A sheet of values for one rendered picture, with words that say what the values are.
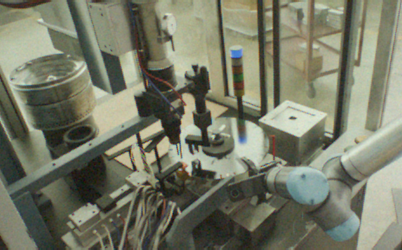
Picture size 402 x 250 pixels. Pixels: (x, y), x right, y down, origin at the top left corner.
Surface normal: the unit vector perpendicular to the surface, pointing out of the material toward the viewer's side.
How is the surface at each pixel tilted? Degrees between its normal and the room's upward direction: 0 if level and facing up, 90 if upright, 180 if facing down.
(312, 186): 56
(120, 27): 90
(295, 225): 0
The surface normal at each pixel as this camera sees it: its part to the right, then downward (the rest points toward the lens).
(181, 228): 0.70, 0.32
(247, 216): -0.11, -0.83
